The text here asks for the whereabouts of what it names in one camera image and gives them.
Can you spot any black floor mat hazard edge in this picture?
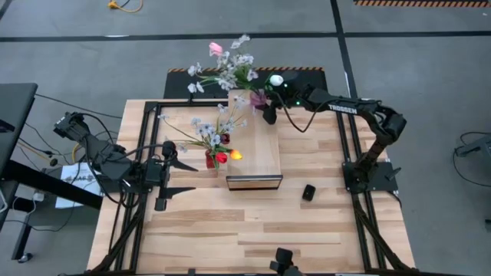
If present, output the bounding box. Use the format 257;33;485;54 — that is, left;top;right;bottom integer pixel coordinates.
163;67;330;100

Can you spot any thin yellow cable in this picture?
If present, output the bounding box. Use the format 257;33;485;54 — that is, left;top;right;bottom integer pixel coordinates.
71;140;91;162

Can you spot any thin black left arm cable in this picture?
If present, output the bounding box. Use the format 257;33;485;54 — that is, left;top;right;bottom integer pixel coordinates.
78;113;118;149

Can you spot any black aluminium table frame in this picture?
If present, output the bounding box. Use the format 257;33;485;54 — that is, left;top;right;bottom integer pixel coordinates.
87;88;417;276

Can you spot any wooden shelf with black frame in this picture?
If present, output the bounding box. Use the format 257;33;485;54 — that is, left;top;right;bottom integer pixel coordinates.
225;88;284;192

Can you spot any yellow floor cable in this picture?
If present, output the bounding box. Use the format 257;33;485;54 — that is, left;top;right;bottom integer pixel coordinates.
107;0;143;14

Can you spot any pink ribbed glass vase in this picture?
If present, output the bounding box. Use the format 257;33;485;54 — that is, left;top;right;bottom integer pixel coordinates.
249;90;269;112

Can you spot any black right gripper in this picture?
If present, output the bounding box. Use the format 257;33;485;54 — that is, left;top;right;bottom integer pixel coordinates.
262;71;308;125

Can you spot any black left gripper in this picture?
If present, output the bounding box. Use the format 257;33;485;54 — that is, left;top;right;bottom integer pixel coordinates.
145;140;199;212

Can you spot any grey device with cables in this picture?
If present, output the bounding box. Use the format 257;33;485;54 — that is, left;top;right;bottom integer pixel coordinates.
453;132;491;189

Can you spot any red artificial tulip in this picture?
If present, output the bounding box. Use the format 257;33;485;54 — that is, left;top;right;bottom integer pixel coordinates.
213;151;230;169

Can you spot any orange yellow artificial tulip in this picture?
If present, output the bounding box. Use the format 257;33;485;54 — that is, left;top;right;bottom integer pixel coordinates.
220;147;244;161

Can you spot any thin black floor cable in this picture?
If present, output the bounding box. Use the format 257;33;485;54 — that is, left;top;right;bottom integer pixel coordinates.
34;94;122;120

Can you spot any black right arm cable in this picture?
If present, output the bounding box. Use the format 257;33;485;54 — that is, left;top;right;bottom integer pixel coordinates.
278;91;334;134

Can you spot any black desk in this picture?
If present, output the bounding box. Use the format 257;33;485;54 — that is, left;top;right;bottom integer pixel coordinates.
0;83;104;265

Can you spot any blue white artificial tulip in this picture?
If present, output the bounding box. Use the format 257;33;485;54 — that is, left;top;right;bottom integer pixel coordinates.
264;74;285;87

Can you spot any orange black hazard tape strip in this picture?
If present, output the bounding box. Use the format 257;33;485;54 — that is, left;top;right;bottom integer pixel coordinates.
353;0;491;8

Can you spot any red glass vase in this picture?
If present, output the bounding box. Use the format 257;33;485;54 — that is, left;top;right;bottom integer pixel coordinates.
205;149;219;170

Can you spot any maroon artificial tulip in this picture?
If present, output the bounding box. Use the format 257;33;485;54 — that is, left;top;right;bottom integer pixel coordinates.
219;132;232;154

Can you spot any white printed paper sheet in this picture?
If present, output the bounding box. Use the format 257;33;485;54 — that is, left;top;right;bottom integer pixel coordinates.
55;162;105;209

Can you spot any black blocky device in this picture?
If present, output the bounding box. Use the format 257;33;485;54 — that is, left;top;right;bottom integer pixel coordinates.
269;248;304;276

